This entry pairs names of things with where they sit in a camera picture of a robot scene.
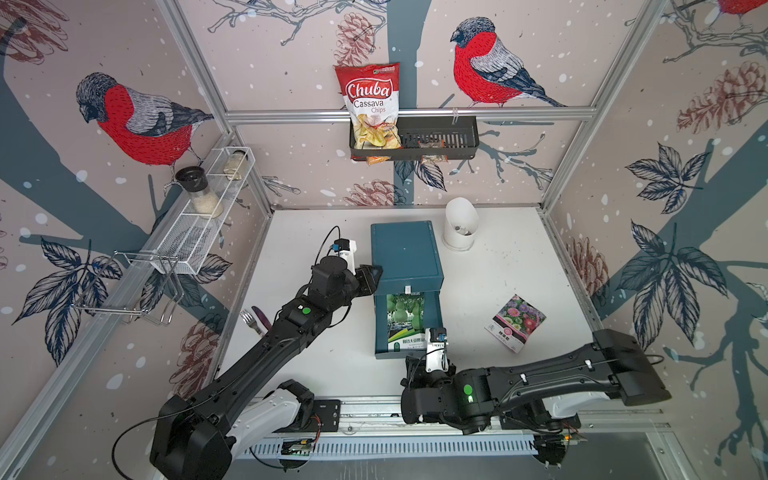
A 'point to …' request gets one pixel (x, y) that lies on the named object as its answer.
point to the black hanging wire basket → (426, 138)
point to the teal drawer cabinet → (407, 255)
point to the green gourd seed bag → (406, 322)
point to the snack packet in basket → (433, 144)
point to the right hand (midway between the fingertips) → (411, 366)
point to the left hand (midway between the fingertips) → (384, 267)
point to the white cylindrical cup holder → (461, 224)
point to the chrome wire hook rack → (135, 284)
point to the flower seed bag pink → (514, 322)
